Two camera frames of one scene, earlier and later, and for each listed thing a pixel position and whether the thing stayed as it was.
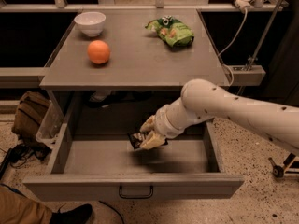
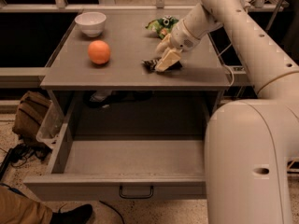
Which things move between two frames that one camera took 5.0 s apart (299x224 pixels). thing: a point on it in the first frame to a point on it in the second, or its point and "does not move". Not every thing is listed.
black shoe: [78, 215] does not move
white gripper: [162, 120] to [182, 36]
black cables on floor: [18, 155] does not move
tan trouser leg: [18, 209] does not move
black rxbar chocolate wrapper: [136, 138] to [150, 65]
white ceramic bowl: [91, 22] does not move
